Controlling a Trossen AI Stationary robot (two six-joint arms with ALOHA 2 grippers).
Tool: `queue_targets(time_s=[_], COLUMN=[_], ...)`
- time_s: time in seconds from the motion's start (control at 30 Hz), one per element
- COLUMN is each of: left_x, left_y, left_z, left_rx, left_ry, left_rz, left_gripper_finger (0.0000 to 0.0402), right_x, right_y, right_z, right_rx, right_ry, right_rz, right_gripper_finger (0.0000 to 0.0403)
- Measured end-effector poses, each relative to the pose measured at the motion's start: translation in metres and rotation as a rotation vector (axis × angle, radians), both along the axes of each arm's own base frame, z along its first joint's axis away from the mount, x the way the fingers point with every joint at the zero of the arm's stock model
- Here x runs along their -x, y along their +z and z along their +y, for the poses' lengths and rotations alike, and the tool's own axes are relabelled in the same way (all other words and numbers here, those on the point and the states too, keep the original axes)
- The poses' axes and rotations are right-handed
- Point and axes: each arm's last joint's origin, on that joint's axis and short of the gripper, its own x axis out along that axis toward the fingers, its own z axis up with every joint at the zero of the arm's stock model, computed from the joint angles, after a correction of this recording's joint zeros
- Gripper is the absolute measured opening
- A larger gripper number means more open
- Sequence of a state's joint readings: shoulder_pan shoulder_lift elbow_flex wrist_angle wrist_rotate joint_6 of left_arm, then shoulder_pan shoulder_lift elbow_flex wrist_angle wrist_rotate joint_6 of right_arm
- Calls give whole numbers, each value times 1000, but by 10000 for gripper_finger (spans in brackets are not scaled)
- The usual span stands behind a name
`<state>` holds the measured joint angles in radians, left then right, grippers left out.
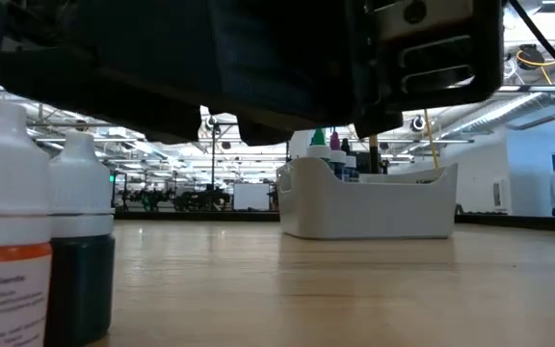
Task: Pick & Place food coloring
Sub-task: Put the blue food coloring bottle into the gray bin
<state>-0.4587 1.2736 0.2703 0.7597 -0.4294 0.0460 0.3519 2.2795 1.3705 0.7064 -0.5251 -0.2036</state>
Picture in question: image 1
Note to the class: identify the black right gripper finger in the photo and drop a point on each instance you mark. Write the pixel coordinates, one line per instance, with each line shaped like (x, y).
(89, 48)

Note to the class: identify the large purple-tip food coloring bottle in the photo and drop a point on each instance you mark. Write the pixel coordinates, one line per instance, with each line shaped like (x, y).
(335, 141)

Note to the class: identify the large black-tip food coloring bottle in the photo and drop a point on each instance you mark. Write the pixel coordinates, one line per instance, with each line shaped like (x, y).
(345, 144)

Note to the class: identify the small dark green dropper bottle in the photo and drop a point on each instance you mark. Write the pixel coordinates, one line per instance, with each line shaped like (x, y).
(80, 193)

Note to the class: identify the orange-label dropper bottle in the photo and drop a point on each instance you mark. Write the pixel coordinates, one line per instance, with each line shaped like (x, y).
(7, 168)

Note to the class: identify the grey plastic bin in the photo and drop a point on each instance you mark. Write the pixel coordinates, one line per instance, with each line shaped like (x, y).
(364, 212)

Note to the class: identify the white board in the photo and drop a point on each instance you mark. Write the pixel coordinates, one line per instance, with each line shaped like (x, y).
(252, 196)

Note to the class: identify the dark background robot station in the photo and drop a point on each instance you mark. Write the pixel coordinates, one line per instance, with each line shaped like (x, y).
(200, 200)

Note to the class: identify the ceiling light strip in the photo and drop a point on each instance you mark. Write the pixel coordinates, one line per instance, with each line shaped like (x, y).
(547, 88)

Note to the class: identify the black background gantry frame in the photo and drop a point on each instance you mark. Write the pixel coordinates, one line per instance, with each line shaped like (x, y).
(213, 159)

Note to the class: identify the silver ventilation duct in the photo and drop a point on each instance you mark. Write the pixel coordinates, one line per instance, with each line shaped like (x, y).
(513, 108)

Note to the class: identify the black aluminium table frame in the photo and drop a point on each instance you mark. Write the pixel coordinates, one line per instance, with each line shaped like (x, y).
(186, 216)

